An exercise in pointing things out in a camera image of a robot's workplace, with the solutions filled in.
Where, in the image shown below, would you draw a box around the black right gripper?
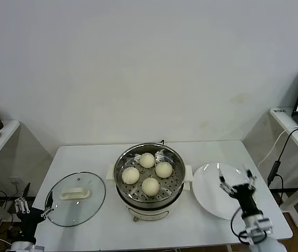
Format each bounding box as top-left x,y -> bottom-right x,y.
218,164 -> 261,217

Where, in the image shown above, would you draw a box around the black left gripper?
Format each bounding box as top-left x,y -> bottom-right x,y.
14,182 -> 57,241

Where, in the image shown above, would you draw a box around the glass lid with cream handle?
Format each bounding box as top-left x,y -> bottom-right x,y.
45,171 -> 107,227

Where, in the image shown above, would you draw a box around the white steamed baozi bun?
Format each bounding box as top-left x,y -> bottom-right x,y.
141,177 -> 161,197
155,161 -> 173,179
121,167 -> 140,185
139,152 -> 156,169

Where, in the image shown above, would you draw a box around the large white round plate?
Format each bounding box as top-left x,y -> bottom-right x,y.
191,162 -> 257,220

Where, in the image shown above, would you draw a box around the white side table with cup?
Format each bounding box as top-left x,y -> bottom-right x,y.
0,120 -> 54,237

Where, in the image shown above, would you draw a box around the white desk with grey laptop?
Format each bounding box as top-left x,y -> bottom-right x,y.
243,107 -> 298,228

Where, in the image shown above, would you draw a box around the stainless steel pot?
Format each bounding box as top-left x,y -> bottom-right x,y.
113,143 -> 186,204

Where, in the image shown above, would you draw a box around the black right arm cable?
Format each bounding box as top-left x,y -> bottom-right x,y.
230,206 -> 252,245

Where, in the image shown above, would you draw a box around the black cable with adapter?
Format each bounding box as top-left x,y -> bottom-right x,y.
267,127 -> 298,208

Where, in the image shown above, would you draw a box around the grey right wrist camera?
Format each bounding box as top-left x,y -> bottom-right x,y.
244,216 -> 275,238

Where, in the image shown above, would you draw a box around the white laptop charging cable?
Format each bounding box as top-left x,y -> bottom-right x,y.
258,125 -> 298,166

